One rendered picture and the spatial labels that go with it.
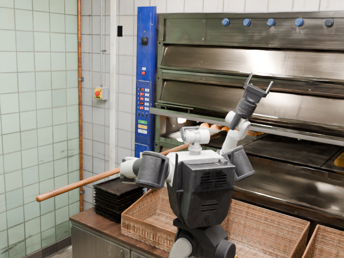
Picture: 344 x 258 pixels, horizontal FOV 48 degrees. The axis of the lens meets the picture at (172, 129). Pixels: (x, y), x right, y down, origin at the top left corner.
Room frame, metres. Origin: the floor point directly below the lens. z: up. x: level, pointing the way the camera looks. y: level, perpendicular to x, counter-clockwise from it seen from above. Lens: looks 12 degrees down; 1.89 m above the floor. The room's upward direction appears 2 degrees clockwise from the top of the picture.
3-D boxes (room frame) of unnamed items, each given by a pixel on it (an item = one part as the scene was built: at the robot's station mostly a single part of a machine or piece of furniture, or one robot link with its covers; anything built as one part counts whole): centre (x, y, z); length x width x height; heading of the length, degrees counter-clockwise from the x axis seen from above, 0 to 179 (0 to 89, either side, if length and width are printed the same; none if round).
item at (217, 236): (1.65, -0.17, 1.00); 0.28 x 0.13 x 0.18; 55
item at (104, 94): (3.21, 0.61, 1.46); 0.10 x 0.07 x 0.10; 55
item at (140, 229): (2.49, -0.03, 0.72); 0.56 x 0.49 x 0.28; 56
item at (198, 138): (1.71, -0.12, 1.46); 0.10 x 0.07 x 0.09; 110
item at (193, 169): (1.65, -0.13, 1.26); 0.34 x 0.30 x 0.36; 110
